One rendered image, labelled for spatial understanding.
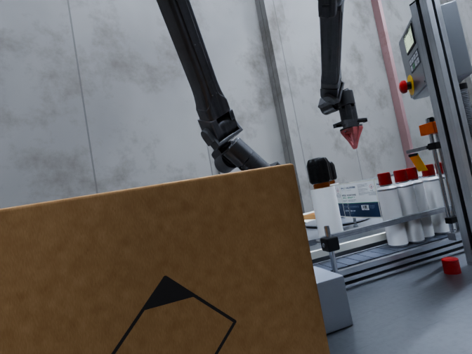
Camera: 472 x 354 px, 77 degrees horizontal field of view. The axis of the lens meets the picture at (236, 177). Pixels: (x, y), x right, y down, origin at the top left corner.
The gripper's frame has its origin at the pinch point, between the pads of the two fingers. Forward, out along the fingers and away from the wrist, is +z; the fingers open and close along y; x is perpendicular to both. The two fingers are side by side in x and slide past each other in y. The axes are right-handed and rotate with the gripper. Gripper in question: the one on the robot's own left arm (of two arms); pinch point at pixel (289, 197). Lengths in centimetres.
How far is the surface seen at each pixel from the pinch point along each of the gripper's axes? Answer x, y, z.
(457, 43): -53, -18, 6
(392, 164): -274, 316, 224
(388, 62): -413, 315, 118
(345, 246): -1.2, 3.0, 22.3
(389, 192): -19.4, -2.4, 21.5
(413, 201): -21.9, -3.4, 28.4
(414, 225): -17.0, -3.1, 32.5
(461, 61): -50, -18, 9
